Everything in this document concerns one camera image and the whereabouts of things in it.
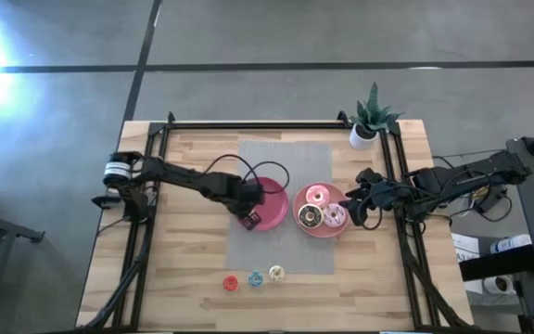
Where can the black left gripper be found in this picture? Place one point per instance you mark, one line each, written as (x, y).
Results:
(246, 195)

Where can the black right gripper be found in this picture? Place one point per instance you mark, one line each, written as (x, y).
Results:
(380, 192)

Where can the large pink-white sprinkled donut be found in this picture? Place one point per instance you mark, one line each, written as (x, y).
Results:
(336, 222)

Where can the large pink donut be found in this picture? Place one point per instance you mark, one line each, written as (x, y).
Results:
(311, 190)

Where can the large chocolate donut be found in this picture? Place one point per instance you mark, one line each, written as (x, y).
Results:
(304, 215)

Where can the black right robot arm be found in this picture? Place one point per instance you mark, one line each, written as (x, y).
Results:
(471, 178)

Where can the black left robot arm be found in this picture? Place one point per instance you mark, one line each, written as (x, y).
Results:
(179, 176)

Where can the magenta plate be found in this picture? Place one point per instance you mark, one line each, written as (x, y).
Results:
(274, 204)

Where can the salmon pink plate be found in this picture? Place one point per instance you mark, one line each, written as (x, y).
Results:
(298, 199)

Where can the small white sprinkled donut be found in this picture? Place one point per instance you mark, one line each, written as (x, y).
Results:
(271, 273)

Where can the small blue donut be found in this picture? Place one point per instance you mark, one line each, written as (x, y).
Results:
(250, 278)

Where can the potted plant white pot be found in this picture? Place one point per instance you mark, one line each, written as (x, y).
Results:
(362, 139)

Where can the small red donut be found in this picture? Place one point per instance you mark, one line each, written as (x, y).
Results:
(226, 284)

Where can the grey placemat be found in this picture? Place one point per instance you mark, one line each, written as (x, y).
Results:
(285, 158)

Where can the white box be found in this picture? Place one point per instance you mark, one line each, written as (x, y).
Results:
(464, 248)

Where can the white bottle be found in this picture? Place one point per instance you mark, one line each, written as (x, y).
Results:
(510, 243)

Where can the white paper roll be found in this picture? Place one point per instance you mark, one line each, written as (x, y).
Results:
(499, 284)

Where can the black stand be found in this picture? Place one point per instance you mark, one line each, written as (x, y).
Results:
(3, 229)

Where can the black aluminium table frame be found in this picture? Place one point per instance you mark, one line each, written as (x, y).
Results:
(271, 125)

